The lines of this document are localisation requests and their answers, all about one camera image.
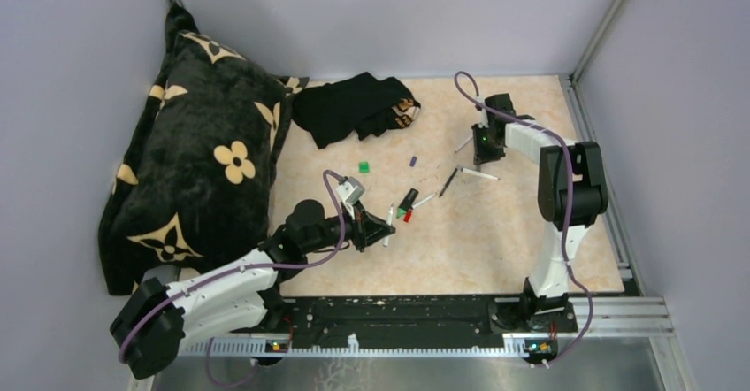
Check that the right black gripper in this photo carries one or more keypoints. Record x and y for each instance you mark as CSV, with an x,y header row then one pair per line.
x,y
480,156

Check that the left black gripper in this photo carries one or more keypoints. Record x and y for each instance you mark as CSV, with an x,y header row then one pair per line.
x,y
361,231

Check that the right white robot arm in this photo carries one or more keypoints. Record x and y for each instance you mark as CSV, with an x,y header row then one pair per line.
x,y
572,193

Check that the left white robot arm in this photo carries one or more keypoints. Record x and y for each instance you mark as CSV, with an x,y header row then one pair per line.
x,y
161,319

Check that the white pen with clip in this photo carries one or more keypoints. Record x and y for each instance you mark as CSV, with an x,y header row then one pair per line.
x,y
479,174

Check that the black thin pen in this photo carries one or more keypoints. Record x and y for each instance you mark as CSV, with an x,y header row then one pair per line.
x,y
448,182

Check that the black green highlighter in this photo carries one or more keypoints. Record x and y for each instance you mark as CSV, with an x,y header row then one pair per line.
x,y
406,203

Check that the black folded cloth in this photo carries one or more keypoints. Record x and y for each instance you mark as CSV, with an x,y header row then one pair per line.
x,y
363,105

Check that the black floral plush pillow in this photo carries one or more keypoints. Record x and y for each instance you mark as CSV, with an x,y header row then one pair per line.
x,y
193,187

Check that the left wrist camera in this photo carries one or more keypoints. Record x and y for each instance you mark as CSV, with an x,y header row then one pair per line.
x,y
351,190

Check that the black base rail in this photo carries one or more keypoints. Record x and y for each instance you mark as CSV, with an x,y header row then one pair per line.
x,y
410,321

